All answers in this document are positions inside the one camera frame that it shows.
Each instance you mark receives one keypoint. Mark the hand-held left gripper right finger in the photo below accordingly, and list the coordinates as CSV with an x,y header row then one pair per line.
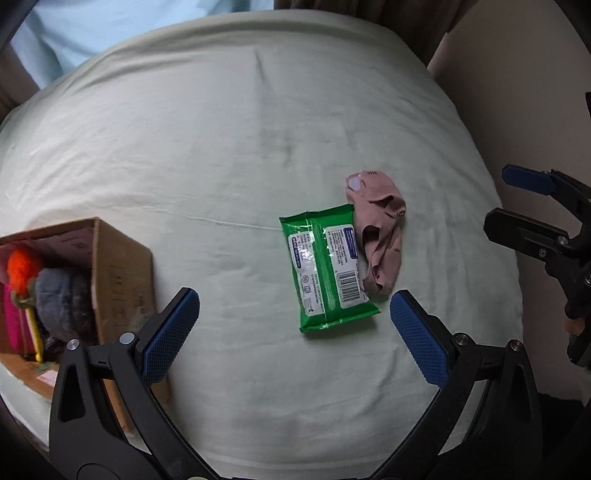
x,y
418,341

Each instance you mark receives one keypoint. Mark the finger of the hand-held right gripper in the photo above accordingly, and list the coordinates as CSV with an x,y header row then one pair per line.
x,y
526,177
521,228

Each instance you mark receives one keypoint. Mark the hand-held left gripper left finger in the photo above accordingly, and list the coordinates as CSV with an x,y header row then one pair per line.
x,y
168,341

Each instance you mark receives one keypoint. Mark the cardboard box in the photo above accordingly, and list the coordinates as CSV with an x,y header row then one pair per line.
x,y
122,277

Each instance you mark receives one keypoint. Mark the grey knit hat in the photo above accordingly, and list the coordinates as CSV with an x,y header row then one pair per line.
x,y
62,300

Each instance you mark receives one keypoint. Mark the green wipes packet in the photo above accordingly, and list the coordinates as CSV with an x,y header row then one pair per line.
x,y
323,277

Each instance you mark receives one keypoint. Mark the pink sock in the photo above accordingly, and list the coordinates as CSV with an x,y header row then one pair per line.
x,y
383,230

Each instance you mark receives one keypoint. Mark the pink pouch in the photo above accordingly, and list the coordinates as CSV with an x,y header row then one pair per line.
x,y
14,323

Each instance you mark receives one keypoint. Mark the orange pompom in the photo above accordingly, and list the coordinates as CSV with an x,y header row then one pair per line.
x,y
23,267

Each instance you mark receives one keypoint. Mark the person's right hand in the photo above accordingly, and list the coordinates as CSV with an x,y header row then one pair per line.
x,y
574,326

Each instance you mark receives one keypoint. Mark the wide beige curtain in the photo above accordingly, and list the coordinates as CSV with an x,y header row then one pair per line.
x,y
369,18

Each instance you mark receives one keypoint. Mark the narrow beige curtain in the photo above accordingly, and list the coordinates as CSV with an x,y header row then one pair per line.
x,y
14,87

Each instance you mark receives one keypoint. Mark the light blue cloth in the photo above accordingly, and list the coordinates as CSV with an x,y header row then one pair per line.
x,y
115,32

